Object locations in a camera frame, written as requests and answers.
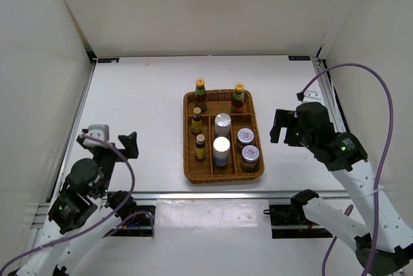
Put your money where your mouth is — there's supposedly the brown jar white lid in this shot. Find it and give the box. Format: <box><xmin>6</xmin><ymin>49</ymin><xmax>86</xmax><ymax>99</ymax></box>
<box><xmin>241</xmin><ymin>144</ymin><xmax>260</xmax><ymax>172</ymax></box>
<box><xmin>236</xmin><ymin>128</ymin><xmax>255</xmax><ymax>152</ymax></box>

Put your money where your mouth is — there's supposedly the red label sauce bottle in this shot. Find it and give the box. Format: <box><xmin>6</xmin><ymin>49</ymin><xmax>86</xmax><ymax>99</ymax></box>
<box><xmin>230</xmin><ymin>83</ymin><xmax>245</xmax><ymax>113</ymax></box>

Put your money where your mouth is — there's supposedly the silver lid blue can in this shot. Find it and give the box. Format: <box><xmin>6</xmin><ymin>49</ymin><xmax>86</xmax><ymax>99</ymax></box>
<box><xmin>213</xmin><ymin>137</ymin><xmax>230</xmax><ymax>167</ymax></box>

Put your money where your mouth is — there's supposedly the small brown cork bottle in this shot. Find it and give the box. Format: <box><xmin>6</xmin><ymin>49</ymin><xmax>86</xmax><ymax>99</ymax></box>
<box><xmin>195</xmin><ymin>134</ymin><xmax>206</xmax><ymax>161</ymax></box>

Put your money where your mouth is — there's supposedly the small yellow cork bottle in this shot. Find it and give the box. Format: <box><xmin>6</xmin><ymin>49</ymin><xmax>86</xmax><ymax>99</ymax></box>
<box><xmin>192</xmin><ymin>107</ymin><xmax>202</xmax><ymax>135</ymax></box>

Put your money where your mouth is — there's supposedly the green label sauce bottle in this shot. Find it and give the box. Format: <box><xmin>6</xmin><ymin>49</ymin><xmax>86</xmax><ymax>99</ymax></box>
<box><xmin>195</xmin><ymin>78</ymin><xmax>207</xmax><ymax>112</ymax></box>

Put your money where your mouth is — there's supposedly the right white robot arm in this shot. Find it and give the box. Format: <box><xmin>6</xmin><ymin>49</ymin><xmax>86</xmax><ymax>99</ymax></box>
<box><xmin>270</xmin><ymin>102</ymin><xmax>412</xmax><ymax>275</ymax></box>

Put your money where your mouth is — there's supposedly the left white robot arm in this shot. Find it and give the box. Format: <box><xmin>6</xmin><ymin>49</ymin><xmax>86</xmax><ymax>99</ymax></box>
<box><xmin>1</xmin><ymin>125</ymin><xmax>139</xmax><ymax>275</ymax></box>

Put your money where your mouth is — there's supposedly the right blue table label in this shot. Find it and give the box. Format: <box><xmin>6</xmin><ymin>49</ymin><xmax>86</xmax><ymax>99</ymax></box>
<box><xmin>288</xmin><ymin>55</ymin><xmax>311</xmax><ymax>61</ymax></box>

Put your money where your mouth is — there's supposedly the blue table label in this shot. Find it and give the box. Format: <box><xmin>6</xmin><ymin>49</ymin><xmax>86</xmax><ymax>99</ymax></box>
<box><xmin>288</xmin><ymin>55</ymin><xmax>311</xmax><ymax>61</ymax></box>
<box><xmin>97</xmin><ymin>58</ymin><xmax>119</xmax><ymax>64</ymax></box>

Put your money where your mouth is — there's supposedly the woven wicker divided basket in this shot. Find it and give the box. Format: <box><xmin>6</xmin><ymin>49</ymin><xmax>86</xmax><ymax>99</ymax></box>
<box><xmin>183</xmin><ymin>89</ymin><xmax>265</xmax><ymax>184</ymax></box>

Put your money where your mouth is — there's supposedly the left blue table label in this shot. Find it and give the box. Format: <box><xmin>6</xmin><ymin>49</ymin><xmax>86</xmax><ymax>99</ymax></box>
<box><xmin>97</xmin><ymin>58</ymin><xmax>119</xmax><ymax>64</ymax></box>

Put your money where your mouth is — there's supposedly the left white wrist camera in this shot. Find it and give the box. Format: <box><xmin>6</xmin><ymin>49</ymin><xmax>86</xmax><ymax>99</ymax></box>
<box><xmin>77</xmin><ymin>124</ymin><xmax>110</xmax><ymax>148</ymax></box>

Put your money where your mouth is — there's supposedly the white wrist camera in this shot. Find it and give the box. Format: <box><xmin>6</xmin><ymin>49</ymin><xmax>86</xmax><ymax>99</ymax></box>
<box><xmin>77</xmin><ymin>124</ymin><xmax>110</xmax><ymax>148</ymax></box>
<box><xmin>301</xmin><ymin>90</ymin><xmax>323</xmax><ymax>104</ymax></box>

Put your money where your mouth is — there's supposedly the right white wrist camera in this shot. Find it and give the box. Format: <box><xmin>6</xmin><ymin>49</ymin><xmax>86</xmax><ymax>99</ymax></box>
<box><xmin>301</xmin><ymin>90</ymin><xmax>323</xmax><ymax>104</ymax></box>

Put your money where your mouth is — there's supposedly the front aluminium rail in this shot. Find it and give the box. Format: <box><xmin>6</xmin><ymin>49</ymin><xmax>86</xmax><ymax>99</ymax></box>
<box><xmin>35</xmin><ymin>190</ymin><xmax>352</xmax><ymax>200</ymax></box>

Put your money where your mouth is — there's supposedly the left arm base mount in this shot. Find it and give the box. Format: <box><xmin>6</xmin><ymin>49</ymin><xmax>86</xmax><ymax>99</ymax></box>
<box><xmin>105</xmin><ymin>196</ymin><xmax>156</xmax><ymax>237</ymax></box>

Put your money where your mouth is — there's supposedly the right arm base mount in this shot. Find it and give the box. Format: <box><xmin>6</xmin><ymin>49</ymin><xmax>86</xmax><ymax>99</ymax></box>
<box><xmin>263</xmin><ymin>189</ymin><xmax>332</xmax><ymax>239</ymax></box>

